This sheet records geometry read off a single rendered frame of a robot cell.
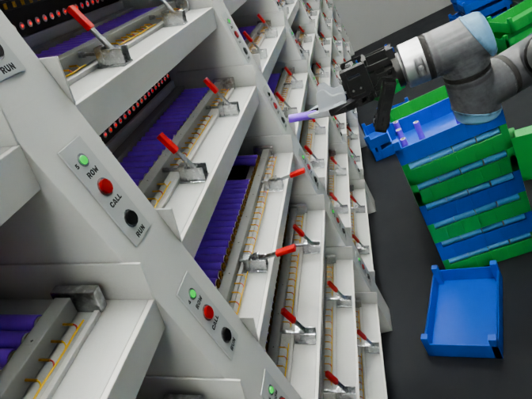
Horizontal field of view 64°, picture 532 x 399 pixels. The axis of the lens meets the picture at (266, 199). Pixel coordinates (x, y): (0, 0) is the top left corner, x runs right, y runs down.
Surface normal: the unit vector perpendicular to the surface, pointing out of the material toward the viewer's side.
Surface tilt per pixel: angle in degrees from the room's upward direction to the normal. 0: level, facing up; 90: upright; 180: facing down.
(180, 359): 90
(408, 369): 0
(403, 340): 0
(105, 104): 111
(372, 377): 21
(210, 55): 90
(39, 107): 90
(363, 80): 90
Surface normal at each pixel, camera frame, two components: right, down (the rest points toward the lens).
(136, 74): 0.98, -0.04
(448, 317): -0.48, -0.77
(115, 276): -0.14, 0.54
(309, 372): -0.14, -0.84
